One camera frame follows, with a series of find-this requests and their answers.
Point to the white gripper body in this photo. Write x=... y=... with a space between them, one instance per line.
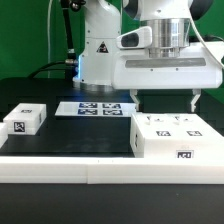
x=194 y=68

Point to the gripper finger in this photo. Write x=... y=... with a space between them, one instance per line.
x=196 y=96
x=136 y=100

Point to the white cabinet door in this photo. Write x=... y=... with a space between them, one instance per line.
x=194 y=126
x=155 y=124

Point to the white cabinet body box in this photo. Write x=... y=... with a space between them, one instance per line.
x=175 y=146

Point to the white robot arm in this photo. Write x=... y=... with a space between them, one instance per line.
x=157 y=55

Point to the white cabinet top block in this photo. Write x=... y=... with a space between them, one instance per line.
x=25 y=118

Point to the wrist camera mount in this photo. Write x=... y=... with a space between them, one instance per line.
x=136 y=39

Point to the white marker base plate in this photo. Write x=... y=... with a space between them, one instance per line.
x=95 y=109

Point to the white left fence rail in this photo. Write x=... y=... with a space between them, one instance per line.
x=3 y=133

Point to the white fence rail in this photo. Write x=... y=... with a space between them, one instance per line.
x=3 y=133
x=108 y=171

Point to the white front fence rail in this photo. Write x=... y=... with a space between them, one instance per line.
x=108 y=171

